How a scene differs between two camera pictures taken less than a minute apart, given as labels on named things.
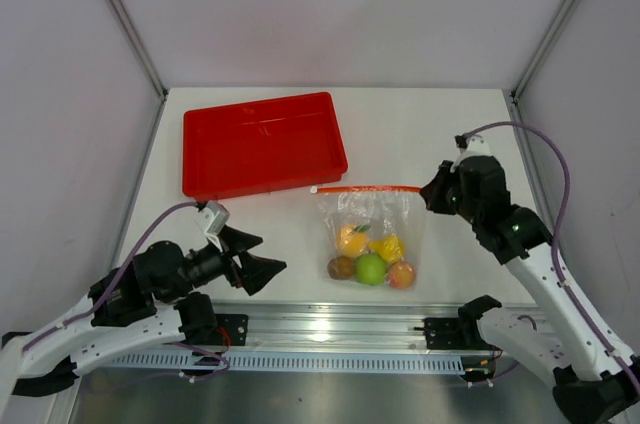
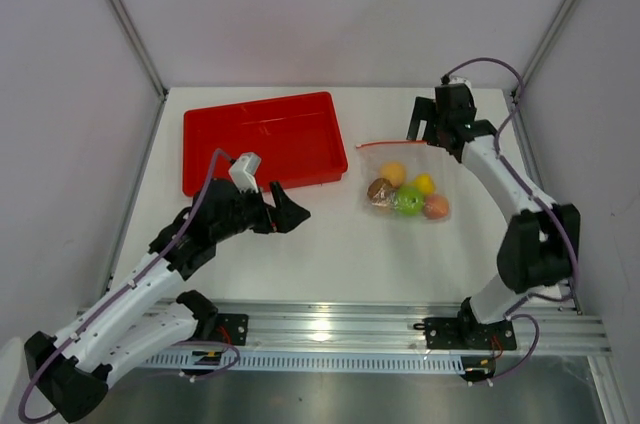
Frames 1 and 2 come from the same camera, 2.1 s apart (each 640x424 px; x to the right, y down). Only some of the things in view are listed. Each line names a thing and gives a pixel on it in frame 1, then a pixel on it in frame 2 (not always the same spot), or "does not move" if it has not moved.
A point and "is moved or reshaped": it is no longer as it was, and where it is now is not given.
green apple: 370,269 -> 410,201
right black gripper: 432,193 -> 425,110
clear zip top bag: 374,236 -> 410,181
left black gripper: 256,271 -> 282,217
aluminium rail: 342,326 does not move
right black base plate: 447,333 does not move
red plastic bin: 262,146 does not move
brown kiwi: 340,268 -> 376,185
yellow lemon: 391,247 -> 425,183
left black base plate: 236,324 does not move
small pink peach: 401,275 is moved or reshaped
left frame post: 126,20 does not move
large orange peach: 353,240 -> 394,172
